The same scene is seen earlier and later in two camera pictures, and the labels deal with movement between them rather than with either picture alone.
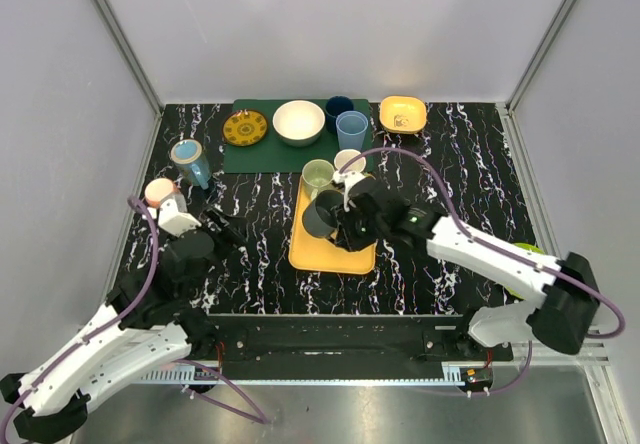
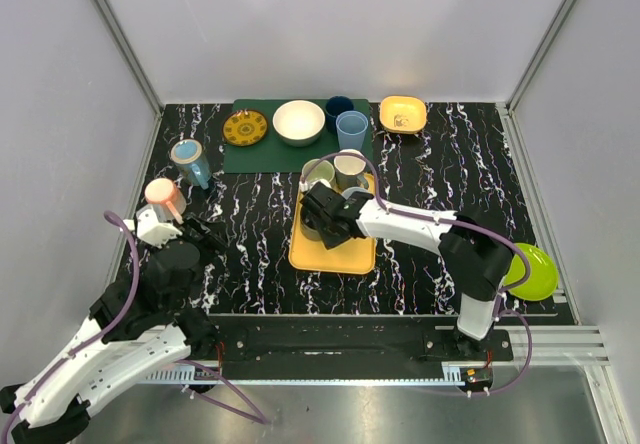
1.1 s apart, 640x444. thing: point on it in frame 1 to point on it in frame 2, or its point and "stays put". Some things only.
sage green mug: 317,176 stays put
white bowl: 299,123 stays put
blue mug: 192,162 stays put
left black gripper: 211,226 to 198,231
